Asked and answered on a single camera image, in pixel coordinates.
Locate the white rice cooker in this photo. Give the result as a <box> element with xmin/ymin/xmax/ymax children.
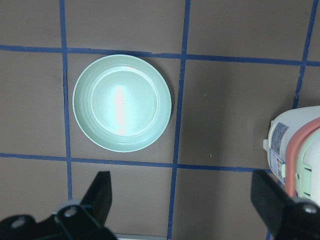
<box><xmin>263</xmin><ymin>106</ymin><xmax>320</xmax><ymax>204</ymax></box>

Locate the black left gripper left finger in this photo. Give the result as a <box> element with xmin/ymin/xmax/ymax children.
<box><xmin>80</xmin><ymin>171</ymin><xmax>112</xmax><ymax>226</ymax></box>

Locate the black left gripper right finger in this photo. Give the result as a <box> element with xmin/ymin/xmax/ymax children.
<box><xmin>250</xmin><ymin>170</ymin><xmax>292</xmax><ymax>233</ymax></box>

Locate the green plate near left arm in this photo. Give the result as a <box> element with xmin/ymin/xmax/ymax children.
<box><xmin>72</xmin><ymin>54</ymin><xmax>172</xmax><ymax>153</ymax></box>

